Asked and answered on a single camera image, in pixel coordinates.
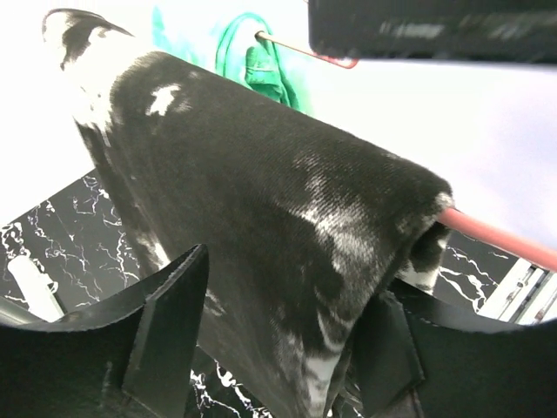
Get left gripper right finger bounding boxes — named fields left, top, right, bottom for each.
left=352, top=280, right=556, bottom=417

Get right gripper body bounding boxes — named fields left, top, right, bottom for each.
left=308, top=0, right=556, bottom=65

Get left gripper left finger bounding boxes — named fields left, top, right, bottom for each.
left=1, top=245, right=209, bottom=417

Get pink wire hanger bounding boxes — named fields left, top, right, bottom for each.
left=255, top=30, right=359, bottom=70
left=438, top=207, right=556, bottom=272

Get black and white trousers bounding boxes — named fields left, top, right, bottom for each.
left=42, top=9, right=453, bottom=417

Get green and white trousers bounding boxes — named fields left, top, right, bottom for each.
left=151, top=1, right=312, bottom=115

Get metal clothes rack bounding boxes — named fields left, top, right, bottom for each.
left=1, top=255, right=64, bottom=326

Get aluminium mounting rail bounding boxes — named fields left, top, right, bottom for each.
left=478, top=259, right=556, bottom=326

